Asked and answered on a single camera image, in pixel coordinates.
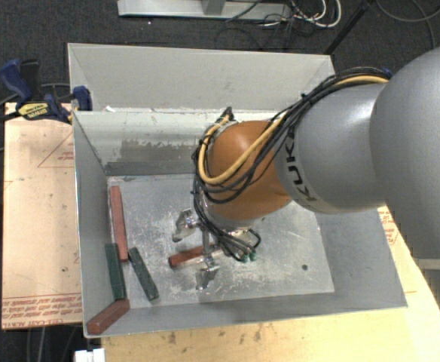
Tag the grey metal bin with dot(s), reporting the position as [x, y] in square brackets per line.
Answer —
[280, 262]

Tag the dark green flat block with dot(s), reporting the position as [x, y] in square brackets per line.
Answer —
[144, 274]
[115, 272]

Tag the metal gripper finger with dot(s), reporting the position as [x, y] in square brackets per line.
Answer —
[184, 224]
[206, 275]

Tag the red-brown flat block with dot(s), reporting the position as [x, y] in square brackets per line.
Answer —
[108, 317]
[185, 258]
[118, 221]

